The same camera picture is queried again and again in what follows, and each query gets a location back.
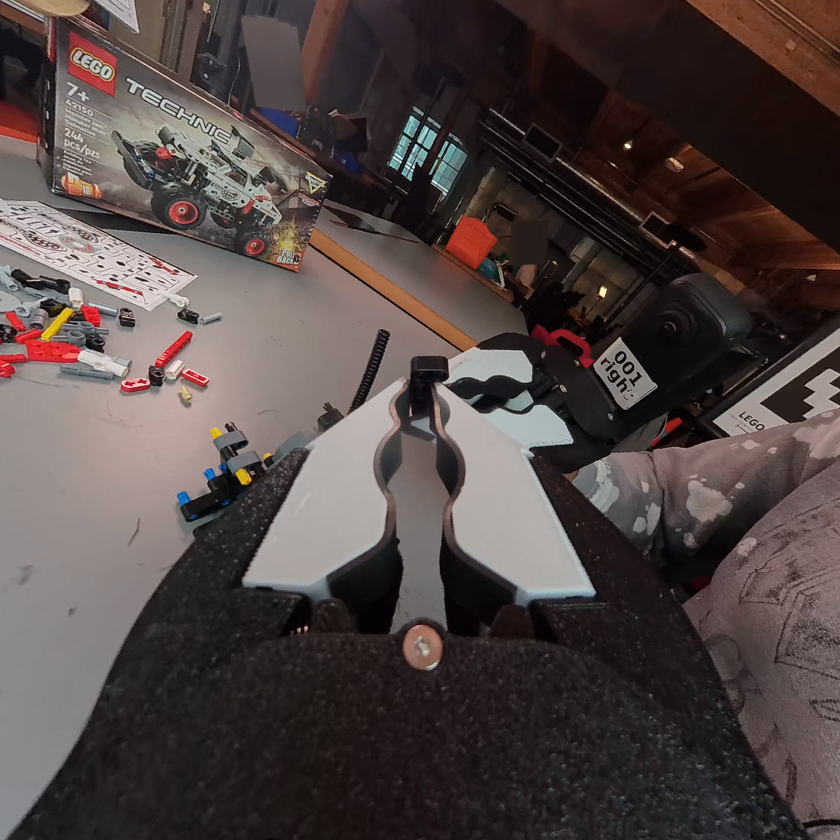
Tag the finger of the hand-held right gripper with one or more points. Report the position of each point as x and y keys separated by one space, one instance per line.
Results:
x=492 y=367
x=531 y=430

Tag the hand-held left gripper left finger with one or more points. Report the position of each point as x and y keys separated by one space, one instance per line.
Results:
x=315 y=518

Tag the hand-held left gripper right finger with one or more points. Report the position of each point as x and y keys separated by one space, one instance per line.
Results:
x=512 y=518

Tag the black toy connector piece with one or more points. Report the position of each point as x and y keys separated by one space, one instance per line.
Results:
x=428 y=366

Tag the grey black toy brick assembly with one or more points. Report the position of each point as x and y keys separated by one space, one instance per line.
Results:
x=229 y=453

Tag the person's right forearm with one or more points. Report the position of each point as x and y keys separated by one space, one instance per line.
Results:
x=695 y=492

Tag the grey desk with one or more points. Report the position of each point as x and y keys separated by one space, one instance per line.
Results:
x=262 y=367

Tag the orange plastic bin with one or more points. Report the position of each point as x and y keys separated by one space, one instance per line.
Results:
x=472 y=239

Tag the grey table with wooden edge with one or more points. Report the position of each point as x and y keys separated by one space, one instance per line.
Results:
x=407 y=262

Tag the paned window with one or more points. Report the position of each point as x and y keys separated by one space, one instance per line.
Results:
x=420 y=148

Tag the person's grey patterned clothing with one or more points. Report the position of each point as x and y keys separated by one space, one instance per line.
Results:
x=787 y=623

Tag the pile of small toy pieces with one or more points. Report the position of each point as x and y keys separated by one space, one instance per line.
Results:
x=59 y=351

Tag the white sticker sheet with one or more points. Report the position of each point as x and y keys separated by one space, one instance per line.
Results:
x=98 y=256

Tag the toy truck cardboard box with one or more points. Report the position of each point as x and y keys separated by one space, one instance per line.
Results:
x=197 y=164

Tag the red tray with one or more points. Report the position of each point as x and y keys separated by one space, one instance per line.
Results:
x=19 y=124

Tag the white paper sheet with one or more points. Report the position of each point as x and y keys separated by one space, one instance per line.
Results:
x=121 y=13

